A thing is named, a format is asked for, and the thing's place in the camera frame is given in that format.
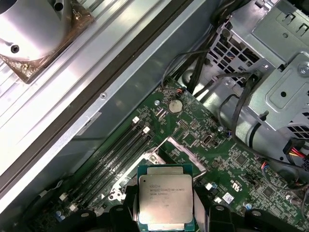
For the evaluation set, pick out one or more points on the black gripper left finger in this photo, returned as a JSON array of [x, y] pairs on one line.
[[131, 207]]

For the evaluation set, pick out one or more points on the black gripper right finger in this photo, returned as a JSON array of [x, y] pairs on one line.
[[201, 207]]

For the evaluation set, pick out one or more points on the silver green CPU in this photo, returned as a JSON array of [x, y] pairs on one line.
[[165, 198]]

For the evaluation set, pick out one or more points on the metal socket cover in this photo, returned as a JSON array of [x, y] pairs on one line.
[[188, 155]]

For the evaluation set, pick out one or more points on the CPU socket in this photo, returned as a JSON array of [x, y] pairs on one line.
[[151, 157]]

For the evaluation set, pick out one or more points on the green motherboard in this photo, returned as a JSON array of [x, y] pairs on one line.
[[217, 169]]

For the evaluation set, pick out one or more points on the coin cell battery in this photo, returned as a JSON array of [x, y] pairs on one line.
[[175, 106]]

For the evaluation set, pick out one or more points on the black PC case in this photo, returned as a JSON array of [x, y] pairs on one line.
[[120, 101]]

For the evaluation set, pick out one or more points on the silver drive cage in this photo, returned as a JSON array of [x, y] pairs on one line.
[[277, 31]]

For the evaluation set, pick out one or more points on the silver metal bracket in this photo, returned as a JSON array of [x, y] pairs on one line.
[[282, 96]]

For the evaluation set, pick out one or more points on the brown base plate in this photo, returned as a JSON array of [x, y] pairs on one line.
[[83, 18]]

